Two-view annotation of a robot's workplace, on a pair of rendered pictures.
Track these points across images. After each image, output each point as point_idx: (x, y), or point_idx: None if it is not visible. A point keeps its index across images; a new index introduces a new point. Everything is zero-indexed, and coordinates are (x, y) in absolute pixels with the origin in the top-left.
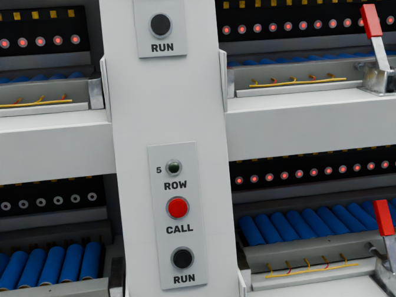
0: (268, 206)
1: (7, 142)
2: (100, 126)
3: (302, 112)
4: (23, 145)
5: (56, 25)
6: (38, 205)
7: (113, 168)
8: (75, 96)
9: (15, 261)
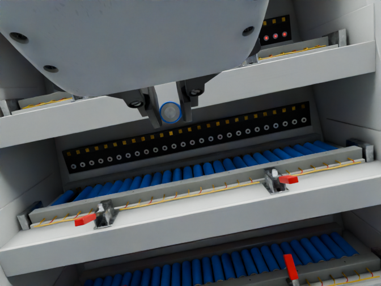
0: None
1: (320, 58)
2: (369, 42)
3: None
4: (327, 58)
5: (275, 28)
6: (274, 127)
7: (373, 68)
8: (320, 47)
9: (282, 151)
